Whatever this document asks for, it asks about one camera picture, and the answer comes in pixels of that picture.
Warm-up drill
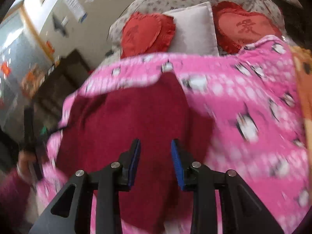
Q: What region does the black wall decoration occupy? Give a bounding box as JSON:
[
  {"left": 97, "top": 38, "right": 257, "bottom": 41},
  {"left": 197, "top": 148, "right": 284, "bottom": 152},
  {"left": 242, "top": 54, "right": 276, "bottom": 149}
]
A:
[{"left": 52, "top": 14, "right": 69, "bottom": 37}]

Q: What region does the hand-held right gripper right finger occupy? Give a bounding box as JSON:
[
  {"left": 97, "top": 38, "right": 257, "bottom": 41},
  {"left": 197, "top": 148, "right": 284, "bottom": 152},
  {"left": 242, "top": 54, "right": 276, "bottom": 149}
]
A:
[{"left": 171, "top": 139, "right": 284, "bottom": 234}]

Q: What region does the wooden framed window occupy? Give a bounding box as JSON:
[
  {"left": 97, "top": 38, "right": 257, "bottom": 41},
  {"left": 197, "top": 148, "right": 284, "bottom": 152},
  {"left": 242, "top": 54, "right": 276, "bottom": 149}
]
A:
[{"left": 0, "top": 7, "right": 54, "bottom": 128}]

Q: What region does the orange and red blanket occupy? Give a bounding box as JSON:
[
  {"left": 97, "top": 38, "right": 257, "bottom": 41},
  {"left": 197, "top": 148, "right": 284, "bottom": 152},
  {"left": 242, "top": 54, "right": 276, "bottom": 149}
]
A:
[{"left": 291, "top": 45, "right": 312, "bottom": 133}]

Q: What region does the dark wooden cabinet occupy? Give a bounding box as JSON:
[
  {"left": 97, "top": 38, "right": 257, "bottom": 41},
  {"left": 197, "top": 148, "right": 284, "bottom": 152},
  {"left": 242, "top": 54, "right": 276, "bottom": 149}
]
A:
[{"left": 32, "top": 49, "right": 92, "bottom": 132}]

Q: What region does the red heart pillow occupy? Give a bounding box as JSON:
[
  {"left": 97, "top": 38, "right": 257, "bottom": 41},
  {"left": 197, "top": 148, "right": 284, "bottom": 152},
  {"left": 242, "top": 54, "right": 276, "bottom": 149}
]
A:
[
  {"left": 119, "top": 12, "right": 176, "bottom": 59},
  {"left": 212, "top": 1, "right": 283, "bottom": 54}
]

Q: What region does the white pillow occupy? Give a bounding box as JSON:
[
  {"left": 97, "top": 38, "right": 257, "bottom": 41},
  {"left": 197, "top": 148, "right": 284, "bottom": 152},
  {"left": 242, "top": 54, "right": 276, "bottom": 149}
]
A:
[{"left": 162, "top": 1, "right": 220, "bottom": 57}]

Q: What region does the white wall paper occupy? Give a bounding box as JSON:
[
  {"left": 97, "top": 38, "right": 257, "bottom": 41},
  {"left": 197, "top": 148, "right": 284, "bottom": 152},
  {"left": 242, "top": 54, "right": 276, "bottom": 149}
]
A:
[{"left": 63, "top": 0, "right": 87, "bottom": 23}]

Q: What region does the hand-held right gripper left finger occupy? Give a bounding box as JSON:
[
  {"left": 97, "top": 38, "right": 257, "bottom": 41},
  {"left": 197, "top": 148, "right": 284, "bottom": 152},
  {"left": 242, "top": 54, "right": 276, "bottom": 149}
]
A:
[{"left": 29, "top": 139, "right": 141, "bottom": 234}]

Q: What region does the person's left hand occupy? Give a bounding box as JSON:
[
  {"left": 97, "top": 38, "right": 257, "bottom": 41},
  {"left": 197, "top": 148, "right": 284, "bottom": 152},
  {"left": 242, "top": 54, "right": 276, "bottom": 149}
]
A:
[{"left": 16, "top": 150, "right": 34, "bottom": 184}]

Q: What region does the dark red garment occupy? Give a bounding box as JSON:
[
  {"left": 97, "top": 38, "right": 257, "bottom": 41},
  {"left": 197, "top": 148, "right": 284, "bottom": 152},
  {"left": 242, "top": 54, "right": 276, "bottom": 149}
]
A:
[{"left": 55, "top": 74, "right": 216, "bottom": 234}]

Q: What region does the pink penguin printed blanket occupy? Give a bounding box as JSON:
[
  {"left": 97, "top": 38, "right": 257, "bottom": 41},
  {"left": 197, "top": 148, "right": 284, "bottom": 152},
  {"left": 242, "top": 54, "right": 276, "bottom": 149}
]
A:
[{"left": 36, "top": 35, "right": 312, "bottom": 234}]

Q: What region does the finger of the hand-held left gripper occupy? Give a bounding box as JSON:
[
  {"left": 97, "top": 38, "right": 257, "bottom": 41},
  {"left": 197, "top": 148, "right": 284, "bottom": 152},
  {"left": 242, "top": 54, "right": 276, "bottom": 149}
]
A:
[{"left": 46, "top": 125, "right": 67, "bottom": 137}]

